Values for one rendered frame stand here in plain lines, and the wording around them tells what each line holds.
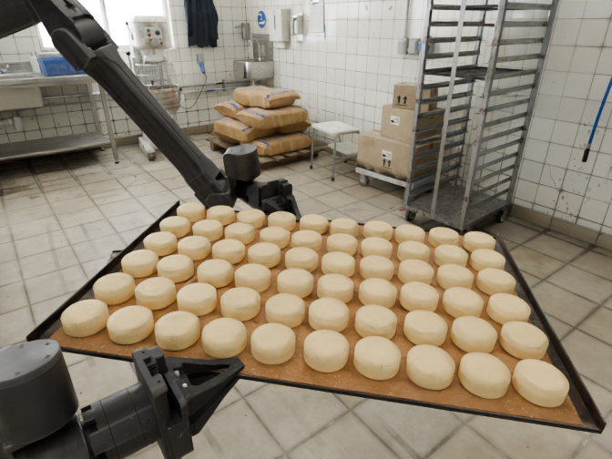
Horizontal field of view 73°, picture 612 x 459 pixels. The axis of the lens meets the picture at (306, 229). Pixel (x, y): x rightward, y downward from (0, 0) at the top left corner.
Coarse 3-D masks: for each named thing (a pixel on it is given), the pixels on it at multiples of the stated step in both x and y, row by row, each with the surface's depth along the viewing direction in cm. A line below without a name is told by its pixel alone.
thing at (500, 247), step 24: (168, 216) 78; (120, 264) 62; (528, 288) 59; (48, 336) 48; (552, 336) 51; (120, 360) 45; (552, 360) 48; (288, 384) 43; (576, 384) 44; (456, 408) 41; (576, 408) 42; (600, 432) 40
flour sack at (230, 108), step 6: (222, 102) 466; (228, 102) 463; (234, 102) 460; (216, 108) 468; (222, 108) 458; (228, 108) 447; (234, 108) 442; (240, 108) 443; (246, 108) 447; (222, 114) 465; (228, 114) 453; (234, 114) 443
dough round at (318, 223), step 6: (306, 216) 75; (312, 216) 75; (318, 216) 75; (300, 222) 74; (306, 222) 73; (312, 222) 73; (318, 222) 73; (324, 222) 73; (300, 228) 74; (306, 228) 72; (312, 228) 72; (318, 228) 72; (324, 228) 73
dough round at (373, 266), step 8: (368, 256) 63; (376, 256) 63; (360, 264) 62; (368, 264) 61; (376, 264) 61; (384, 264) 61; (392, 264) 61; (360, 272) 62; (368, 272) 60; (376, 272) 60; (384, 272) 60; (392, 272) 61
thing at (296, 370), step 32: (192, 224) 75; (320, 256) 67; (352, 256) 67; (224, 288) 58; (256, 320) 52; (352, 320) 53; (448, 320) 54; (128, 352) 46; (192, 352) 47; (352, 352) 48; (448, 352) 48; (320, 384) 43; (352, 384) 43; (384, 384) 44; (416, 384) 44; (512, 384) 44; (544, 416) 41; (576, 416) 41
